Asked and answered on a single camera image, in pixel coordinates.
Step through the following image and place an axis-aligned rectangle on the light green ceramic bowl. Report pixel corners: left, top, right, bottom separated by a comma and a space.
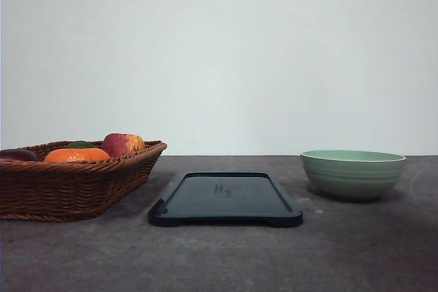
300, 150, 406, 201

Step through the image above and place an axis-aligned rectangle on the brown wicker basket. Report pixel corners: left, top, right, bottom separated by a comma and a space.
0, 140, 168, 222

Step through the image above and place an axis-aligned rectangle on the dark teal rectangular tray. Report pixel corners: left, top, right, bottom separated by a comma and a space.
149, 172, 304, 227

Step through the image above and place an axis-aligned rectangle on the red yellow apple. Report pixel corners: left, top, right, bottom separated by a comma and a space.
101, 133, 146, 157

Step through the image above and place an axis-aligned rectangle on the green avocado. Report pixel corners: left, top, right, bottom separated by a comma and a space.
65, 141, 96, 148

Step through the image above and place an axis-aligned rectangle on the orange fruit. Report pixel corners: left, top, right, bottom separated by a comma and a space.
44, 148, 111, 163

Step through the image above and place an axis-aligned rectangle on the dark purple fruit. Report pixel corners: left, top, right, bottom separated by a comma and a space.
0, 148, 36, 161

